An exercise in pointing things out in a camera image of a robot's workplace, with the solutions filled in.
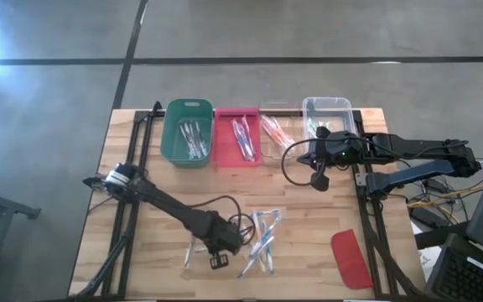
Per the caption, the small clear plastic bin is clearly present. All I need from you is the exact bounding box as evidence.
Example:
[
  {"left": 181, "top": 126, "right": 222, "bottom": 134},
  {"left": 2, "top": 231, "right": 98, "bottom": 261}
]
[{"left": 257, "top": 100, "right": 305, "bottom": 165}]

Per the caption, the red plastic lid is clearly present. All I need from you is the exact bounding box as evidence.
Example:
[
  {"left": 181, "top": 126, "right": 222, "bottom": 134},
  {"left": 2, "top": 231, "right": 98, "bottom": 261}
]
[{"left": 330, "top": 228, "right": 375, "bottom": 290}]

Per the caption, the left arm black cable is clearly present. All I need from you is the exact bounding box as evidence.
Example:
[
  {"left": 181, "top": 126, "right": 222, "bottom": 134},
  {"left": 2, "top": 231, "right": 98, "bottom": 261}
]
[{"left": 184, "top": 195, "right": 257, "bottom": 247}]

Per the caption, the pink plastic bin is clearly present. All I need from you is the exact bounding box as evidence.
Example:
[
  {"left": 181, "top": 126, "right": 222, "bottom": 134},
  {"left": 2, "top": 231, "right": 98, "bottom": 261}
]
[{"left": 210, "top": 107, "right": 262, "bottom": 168}]

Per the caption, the yellow cable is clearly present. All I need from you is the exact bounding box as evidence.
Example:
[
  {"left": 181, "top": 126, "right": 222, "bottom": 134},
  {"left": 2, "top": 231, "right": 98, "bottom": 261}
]
[{"left": 407, "top": 186, "right": 481, "bottom": 210}]

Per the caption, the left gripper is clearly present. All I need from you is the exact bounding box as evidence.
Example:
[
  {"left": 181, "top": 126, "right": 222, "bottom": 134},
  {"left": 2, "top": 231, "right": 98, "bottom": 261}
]
[{"left": 201, "top": 211, "right": 247, "bottom": 269}]

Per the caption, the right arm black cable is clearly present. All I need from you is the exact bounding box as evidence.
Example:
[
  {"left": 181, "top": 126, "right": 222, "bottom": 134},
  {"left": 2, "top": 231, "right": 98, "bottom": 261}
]
[{"left": 281, "top": 137, "right": 325, "bottom": 186}]

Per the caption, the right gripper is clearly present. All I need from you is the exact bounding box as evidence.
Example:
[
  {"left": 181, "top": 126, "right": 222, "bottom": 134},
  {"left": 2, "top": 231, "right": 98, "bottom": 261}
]
[{"left": 297, "top": 125, "right": 366, "bottom": 193}]

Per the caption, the white paper sheet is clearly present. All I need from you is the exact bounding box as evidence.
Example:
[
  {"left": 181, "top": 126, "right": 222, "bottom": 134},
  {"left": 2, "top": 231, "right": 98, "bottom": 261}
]
[{"left": 417, "top": 246, "right": 444, "bottom": 276}]

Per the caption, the black desk crossbar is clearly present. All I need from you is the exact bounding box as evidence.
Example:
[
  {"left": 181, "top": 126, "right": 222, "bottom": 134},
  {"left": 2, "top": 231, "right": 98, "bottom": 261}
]
[{"left": 413, "top": 221, "right": 471, "bottom": 251}]

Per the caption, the large clear plastic bin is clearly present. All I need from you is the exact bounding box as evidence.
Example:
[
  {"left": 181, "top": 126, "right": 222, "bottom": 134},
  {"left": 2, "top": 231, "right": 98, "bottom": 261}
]
[{"left": 302, "top": 96, "right": 360, "bottom": 165}]

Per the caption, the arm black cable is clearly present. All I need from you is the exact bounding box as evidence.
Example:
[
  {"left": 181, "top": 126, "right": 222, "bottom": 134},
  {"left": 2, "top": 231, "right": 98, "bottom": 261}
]
[
  {"left": 281, "top": 137, "right": 325, "bottom": 186},
  {"left": 184, "top": 195, "right": 257, "bottom": 247}
]

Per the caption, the dark open laptop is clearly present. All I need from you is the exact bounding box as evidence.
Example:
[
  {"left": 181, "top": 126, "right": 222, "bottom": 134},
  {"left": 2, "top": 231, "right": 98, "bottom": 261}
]
[{"left": 423, "top": 232, "right": 483, "bottom": 302}]

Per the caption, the black power brick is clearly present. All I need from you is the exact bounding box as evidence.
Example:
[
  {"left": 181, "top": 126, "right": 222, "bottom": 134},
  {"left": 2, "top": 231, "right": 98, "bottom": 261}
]
[{"left": 411, "top": 206, "right": 450, "bottom": 230}]

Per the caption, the green plastic bin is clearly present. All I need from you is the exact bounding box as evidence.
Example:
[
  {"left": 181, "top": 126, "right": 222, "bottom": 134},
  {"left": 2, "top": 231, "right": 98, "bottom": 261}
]
[{"left": 160, "top": 98, "right": 216, "bottom": 169}]

